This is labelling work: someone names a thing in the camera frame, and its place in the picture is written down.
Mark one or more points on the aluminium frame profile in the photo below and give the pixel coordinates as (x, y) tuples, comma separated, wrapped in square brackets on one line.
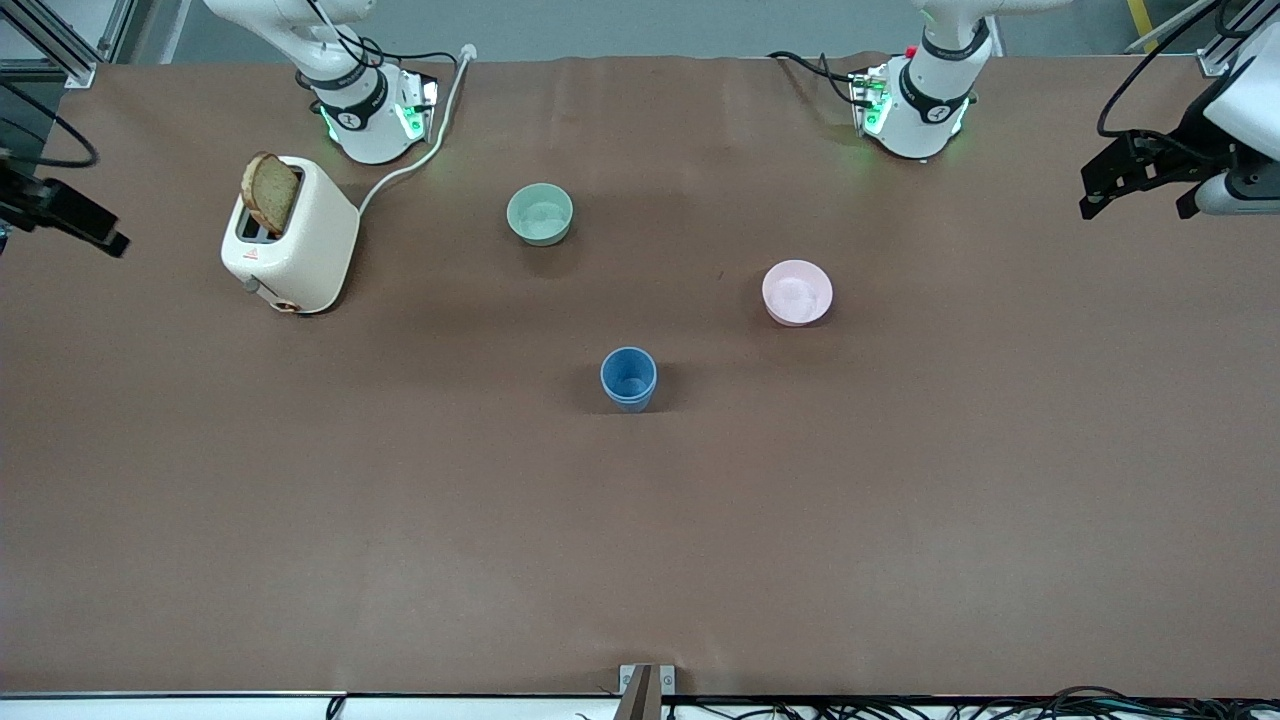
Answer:
[(1215, 62), (78, 72)]

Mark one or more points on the brown table cover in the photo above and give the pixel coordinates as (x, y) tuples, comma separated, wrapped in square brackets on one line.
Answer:
[(640, 520)]

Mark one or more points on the pink bowl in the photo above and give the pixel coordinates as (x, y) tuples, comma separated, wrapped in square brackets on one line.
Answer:
[(797, 293)]

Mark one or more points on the blue plastic cup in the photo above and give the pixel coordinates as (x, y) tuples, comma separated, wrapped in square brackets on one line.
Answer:
[(628, 405), (628, 372)]

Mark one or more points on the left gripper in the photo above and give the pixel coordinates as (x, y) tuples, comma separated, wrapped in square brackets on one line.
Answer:
[(1192, 135)]

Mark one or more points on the brown bread slice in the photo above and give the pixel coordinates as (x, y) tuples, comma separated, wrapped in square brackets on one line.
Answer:
[(270, 195)]

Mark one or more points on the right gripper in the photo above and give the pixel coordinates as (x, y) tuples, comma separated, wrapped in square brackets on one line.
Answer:
[(30, 196)]

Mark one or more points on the grey metal bracket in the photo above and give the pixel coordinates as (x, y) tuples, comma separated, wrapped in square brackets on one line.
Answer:
[(630, 676)]

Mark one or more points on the cream toaster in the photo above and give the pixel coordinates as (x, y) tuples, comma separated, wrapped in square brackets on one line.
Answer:
[(310, 250)]

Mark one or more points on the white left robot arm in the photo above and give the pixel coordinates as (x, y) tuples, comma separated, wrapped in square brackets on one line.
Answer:
[(925, 120)]

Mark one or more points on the green bowl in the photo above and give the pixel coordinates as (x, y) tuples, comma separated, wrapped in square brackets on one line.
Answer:
[(540, 215)]

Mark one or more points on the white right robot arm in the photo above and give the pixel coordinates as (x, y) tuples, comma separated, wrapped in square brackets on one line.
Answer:
[(370, 130)]

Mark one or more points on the brown angled bar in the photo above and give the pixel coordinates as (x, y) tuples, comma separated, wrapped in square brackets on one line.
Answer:
[(640, 700)]

